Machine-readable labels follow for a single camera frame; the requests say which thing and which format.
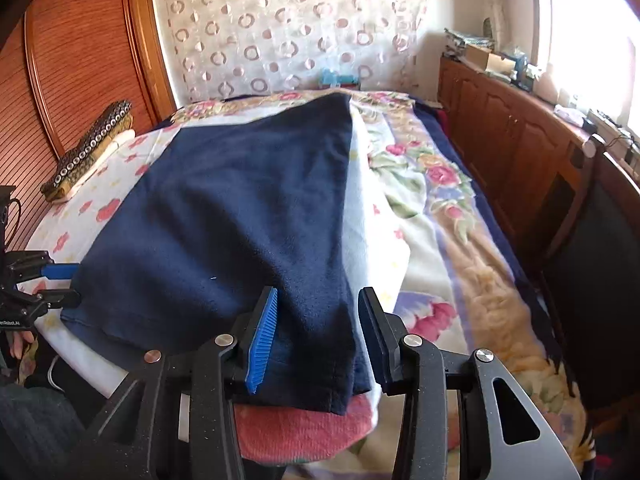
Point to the wooden wardrobe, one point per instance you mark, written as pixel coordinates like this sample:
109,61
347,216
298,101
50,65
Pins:
75,60

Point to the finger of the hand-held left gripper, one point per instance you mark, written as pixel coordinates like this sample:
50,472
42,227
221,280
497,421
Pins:
62,299
60,271

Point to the stack of papers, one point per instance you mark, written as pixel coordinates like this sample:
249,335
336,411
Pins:
460,37

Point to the person's left hand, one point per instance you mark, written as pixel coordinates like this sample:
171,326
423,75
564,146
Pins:
22,344

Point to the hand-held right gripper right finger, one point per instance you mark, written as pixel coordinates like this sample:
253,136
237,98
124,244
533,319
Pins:
372,345

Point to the floral blanket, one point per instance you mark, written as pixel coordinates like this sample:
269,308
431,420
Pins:
475,285

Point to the circle-patterned curtain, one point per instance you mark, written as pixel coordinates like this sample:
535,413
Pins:
275,25

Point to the pink towel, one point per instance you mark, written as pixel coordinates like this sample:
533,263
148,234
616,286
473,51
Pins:
300,430

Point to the wooden sideboard cabinet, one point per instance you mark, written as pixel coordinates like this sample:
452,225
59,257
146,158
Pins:
500,125

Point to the folded patterned cloth stack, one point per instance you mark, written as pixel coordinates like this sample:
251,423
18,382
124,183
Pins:
90,145

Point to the navy t-shirt with orange print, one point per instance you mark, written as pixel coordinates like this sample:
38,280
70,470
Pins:
225,200

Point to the blue toy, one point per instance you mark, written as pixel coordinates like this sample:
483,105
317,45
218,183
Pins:
332,79

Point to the dark chair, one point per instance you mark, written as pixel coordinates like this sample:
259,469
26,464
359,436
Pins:
600,270

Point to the cardboard box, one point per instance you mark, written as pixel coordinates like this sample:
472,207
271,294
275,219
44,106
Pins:
480,55

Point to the white packet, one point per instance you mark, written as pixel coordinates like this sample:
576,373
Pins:
567,112

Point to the person's leg in dark trousers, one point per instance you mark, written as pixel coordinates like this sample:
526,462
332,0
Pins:
35,435

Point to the white flowered cloth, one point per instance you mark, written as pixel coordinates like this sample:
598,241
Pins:
100,195

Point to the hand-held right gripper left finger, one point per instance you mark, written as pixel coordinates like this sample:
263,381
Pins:
260,340

